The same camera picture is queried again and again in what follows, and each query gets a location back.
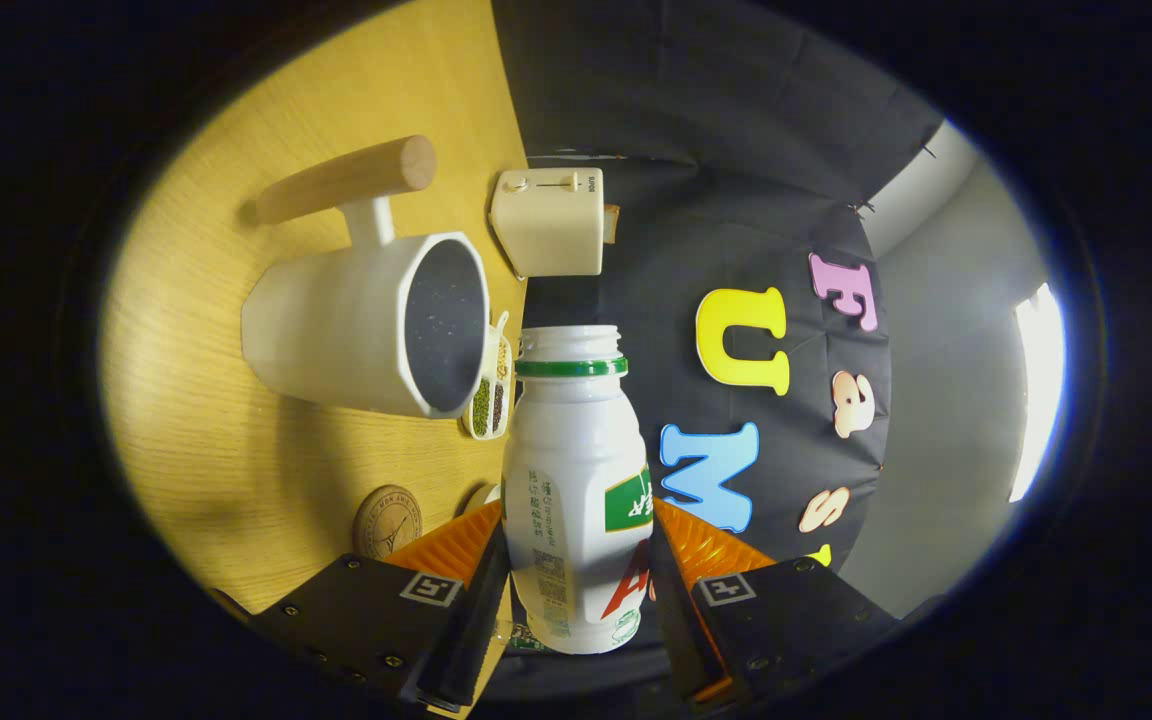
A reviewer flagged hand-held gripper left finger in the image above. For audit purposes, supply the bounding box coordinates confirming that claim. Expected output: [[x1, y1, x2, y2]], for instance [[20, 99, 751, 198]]
[[251, 500, 514, 713]]

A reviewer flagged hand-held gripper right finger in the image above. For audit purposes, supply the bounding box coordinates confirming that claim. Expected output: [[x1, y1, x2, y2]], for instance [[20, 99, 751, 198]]
[[650, 497, 905, 706]]

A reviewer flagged round cork coaster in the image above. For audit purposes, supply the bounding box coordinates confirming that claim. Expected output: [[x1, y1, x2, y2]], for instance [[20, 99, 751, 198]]
[[353, 484, 424, 561]]

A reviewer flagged white juice bottle green collar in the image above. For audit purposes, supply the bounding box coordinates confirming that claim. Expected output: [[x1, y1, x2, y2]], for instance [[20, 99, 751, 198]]
[[501, 324, 655, 656]]

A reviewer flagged white cup with wooden handle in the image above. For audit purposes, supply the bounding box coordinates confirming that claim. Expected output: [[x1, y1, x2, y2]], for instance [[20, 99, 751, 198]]
[[240, 135, 493, 420]]

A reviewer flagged white divided dish with beans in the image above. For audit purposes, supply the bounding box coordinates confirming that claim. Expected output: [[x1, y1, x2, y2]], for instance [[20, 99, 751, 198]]
[[461, 310, 515, 442]]

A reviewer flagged wooden table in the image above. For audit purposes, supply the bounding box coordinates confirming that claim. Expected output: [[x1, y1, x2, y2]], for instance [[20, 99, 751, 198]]
[[99, 0, 529, 717]]

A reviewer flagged cream toaster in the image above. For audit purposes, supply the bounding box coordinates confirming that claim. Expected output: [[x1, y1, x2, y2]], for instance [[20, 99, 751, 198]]
[[488, 167, 606, 280]]

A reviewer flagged bright ceiling light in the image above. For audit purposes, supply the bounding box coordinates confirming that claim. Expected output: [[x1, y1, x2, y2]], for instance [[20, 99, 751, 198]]
[[1008, 282, 1067, 504]]

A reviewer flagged black backdrop cloth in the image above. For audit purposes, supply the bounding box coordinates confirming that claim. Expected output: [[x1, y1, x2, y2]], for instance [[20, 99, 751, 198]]
[[491, 0, 947, 701]]

